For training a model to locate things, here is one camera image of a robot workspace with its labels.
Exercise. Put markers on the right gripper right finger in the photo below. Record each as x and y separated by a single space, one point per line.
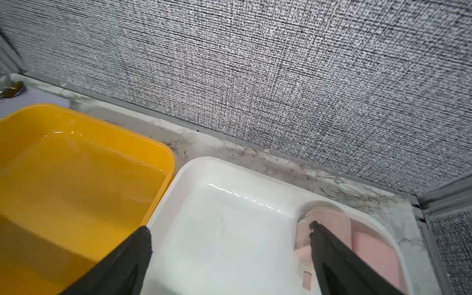
340 271

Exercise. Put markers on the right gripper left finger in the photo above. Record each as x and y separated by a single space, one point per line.
121 272

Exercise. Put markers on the pink sharpener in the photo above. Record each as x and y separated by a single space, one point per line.
379 256
335 220

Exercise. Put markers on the yellow plastic tray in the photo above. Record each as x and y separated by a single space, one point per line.
72 189

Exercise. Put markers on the white plastic tray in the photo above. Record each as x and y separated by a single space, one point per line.
221 229

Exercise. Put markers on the lavender cutting board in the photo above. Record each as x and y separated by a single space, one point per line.
28 97

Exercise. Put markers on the metal spoon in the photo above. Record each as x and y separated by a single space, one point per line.
10 88

